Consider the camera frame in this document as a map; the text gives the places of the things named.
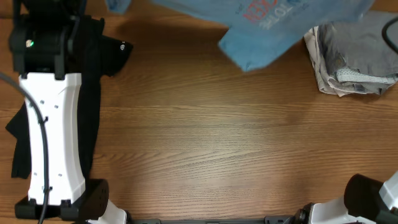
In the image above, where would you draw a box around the light blue printed t-shirt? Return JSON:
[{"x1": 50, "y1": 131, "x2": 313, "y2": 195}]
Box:
[{"x1": 104, "y1": 0, "x2": 376, "y2": 73}]

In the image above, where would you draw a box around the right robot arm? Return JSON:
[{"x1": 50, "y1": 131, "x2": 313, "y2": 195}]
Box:
[{"x1": 287, "y1": 173, "x2": 397, "y2": 224}]

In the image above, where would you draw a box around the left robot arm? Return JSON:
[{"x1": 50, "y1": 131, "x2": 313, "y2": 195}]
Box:
[{"x1": 9, "y1": 1, "x2": 133, "y2": 223}]

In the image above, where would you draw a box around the black t-shirt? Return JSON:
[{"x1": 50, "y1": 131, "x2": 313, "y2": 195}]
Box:
[{"x1": 6, "y1": 18, "x2": 133, "y2": 179}]

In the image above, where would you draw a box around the beige folded garment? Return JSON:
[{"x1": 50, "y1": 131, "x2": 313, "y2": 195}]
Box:
[{"x1": 303, "y1": 26, "x2": 368, "y2": 97}]

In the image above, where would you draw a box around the grey folded garment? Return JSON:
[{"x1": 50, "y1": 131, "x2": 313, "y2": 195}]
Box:
[{"x1": 318, "y1": 11, "x2": 397, "y2": 95}]

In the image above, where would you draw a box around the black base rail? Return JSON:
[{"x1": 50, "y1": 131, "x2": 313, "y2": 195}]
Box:
[{"x1": 128, "y1": 215, "x2": 294, "y2": 224}]

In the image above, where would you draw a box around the left black cable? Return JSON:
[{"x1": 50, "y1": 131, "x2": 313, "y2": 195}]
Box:
[{"x1": 0, "y1": 71, "x2": 50, "y2": 224}]

